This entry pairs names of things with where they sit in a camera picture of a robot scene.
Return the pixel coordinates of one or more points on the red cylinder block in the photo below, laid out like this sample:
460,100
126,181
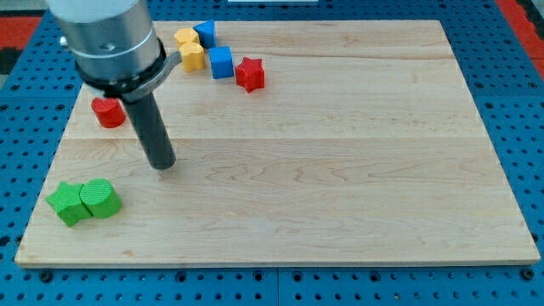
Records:
108,111

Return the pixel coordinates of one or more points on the green star block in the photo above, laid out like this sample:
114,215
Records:
67,203

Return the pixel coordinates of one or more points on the blue cube block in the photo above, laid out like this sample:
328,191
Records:
221,62

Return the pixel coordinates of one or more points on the wooden board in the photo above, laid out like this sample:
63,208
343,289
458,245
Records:
363,149

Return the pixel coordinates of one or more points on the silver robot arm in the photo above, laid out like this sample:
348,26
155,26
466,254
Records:
115,46

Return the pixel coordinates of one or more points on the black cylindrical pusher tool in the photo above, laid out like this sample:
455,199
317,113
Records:
147,122

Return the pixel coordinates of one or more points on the green cylinder block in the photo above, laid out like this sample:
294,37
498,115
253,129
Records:
100,198

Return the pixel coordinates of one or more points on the blue triangle block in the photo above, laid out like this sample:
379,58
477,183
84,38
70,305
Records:
207,34

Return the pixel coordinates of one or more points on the yellow heart block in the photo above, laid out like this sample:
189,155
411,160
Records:
193,56

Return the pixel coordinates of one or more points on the yellow hexagon block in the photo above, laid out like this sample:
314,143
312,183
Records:
186,35

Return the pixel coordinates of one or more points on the red star block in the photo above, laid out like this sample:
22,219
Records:
250,74

